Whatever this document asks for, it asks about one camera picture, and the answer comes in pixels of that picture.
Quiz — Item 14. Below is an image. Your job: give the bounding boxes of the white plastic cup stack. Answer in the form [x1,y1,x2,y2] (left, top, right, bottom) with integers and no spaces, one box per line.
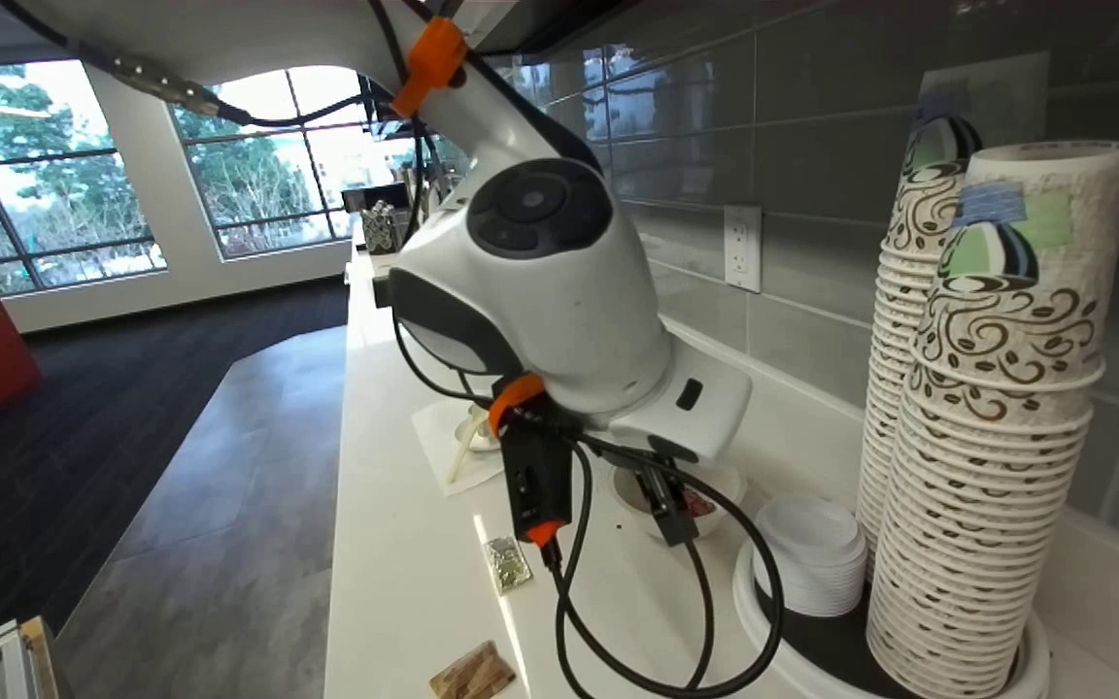
[751,496,872,620]

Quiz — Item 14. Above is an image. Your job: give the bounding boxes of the brown sachet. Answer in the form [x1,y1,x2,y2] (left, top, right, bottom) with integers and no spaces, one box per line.
[429,636,522,699]

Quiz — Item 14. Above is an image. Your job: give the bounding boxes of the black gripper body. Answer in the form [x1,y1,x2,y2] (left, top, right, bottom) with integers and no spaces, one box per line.
[635,455,706,551]

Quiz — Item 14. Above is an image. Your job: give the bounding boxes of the pale wall notice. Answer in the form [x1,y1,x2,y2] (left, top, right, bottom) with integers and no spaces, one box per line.
[914,52,1057,147]

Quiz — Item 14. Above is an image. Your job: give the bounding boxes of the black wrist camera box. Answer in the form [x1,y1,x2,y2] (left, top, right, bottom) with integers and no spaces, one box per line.
[496,409,583,551]

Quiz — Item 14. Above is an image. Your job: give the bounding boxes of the arched window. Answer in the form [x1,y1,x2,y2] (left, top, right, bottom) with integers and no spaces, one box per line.
[168,63,460,266]

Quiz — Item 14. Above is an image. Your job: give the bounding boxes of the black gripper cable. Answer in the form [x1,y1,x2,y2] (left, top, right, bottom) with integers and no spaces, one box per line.
[583,433,794,699]

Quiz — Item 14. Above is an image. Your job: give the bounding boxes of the background counter appliance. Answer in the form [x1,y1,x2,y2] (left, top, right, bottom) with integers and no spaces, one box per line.
[342,178,429,262]

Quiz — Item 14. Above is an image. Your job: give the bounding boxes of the white wall outlet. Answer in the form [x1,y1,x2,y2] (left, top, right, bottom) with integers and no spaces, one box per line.
[720,204,764,296]

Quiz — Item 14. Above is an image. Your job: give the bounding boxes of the narrow patterned paper cup stack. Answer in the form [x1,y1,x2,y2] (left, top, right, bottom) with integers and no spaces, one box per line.
[851,114,988,549]

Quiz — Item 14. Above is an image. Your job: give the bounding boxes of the black camera cable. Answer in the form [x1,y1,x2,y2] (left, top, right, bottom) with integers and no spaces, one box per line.
[531,438,723,699]

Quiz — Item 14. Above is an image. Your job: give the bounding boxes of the wide patterned paper cup stack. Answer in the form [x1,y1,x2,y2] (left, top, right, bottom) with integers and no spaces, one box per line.
[864,136,1119,699]

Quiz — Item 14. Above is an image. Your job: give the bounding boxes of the large rectangular window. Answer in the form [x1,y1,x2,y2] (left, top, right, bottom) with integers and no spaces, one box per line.
[0,60,170,296]

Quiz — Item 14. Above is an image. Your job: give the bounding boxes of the stacked frames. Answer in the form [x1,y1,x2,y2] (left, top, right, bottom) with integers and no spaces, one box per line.
[0,613,66,699]

